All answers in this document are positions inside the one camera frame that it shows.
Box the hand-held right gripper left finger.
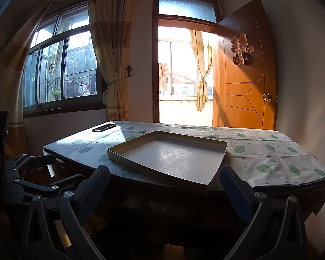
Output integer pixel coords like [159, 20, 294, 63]
[19, 165, 111, 260]

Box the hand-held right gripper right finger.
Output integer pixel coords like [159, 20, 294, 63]
[219, 165, 315, 260]

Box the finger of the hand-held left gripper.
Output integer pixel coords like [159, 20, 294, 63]
[5, 154, 57, 180]
[5, 173, 85, 204]

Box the shallow cardboard tray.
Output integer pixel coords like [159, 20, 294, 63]
[107, 130, 228, 195]

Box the white tablecloth with green print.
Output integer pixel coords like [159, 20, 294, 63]
[43, 120, 325, 190]

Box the yellow checked side curtain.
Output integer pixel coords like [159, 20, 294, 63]
[0, 5, 52, 152]

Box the dark wooden table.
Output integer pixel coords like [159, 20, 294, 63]
[43, 146, 325, 250]

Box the black smartphone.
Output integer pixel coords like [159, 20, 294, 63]
[92, 123, 117, 133]

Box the laundry hanging outside window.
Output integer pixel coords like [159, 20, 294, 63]
[66, 77, 96, 96]

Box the large sliding glass window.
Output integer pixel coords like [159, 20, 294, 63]
[23, 1, 103, 114]

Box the orange wooden door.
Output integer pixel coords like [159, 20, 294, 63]
[213, 0, 277, 130]

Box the yellow tied balcony curtain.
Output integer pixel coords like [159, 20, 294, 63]
[189, 30, 214, 112]

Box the yellow tied window curtain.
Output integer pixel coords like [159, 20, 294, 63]
[89, 0, 137, 122]

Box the pale cut-out door ornament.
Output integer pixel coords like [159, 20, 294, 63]
[230, 32, 254, 66]

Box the frosted transom window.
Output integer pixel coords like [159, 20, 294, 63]
[158, 0, 218, 23]

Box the brown wooden door frame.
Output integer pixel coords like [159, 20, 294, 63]
[152, 0, 225, 125]

